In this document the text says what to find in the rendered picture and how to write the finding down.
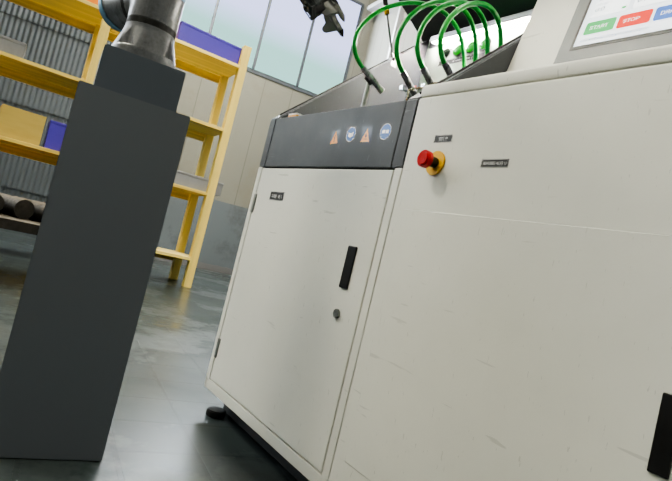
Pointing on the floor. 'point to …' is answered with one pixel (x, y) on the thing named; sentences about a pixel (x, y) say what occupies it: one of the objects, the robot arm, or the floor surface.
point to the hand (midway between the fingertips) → (343, 25)
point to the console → (525, 283)
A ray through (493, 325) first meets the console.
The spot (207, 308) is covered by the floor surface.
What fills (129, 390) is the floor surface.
